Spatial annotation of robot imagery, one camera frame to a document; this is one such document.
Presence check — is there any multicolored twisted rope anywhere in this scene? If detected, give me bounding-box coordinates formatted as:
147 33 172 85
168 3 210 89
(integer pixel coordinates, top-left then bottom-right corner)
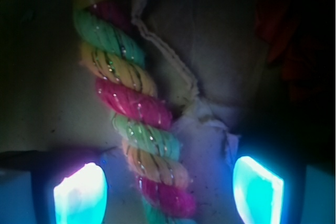
68 0 197 224

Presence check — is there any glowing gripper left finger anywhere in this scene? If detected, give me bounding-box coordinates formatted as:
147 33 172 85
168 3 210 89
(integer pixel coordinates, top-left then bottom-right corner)
1 150 108 223

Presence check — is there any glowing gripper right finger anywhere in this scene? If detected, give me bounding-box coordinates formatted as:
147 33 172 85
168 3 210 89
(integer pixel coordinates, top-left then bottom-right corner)
232 140 336 224

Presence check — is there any brown paper bag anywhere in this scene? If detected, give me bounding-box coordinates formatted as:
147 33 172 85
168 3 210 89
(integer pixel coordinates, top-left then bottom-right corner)
1 0 335 223

